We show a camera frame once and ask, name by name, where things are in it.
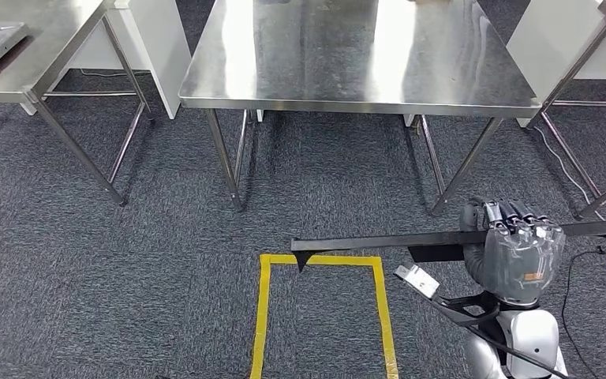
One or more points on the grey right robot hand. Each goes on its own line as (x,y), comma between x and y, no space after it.
(522,261)

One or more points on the black plastic panel part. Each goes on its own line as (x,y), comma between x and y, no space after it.
(376,241)

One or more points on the stainless steel workbench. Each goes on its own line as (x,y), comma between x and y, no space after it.
(334,52)

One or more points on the white desk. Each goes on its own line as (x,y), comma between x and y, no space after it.
(156,42)
(548,42)

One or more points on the yellow floor tape square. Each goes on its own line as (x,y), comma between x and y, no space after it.
(264,314)

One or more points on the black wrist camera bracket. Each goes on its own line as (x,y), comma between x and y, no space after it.
(465,311)

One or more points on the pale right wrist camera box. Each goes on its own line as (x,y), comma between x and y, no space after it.
(418,281)

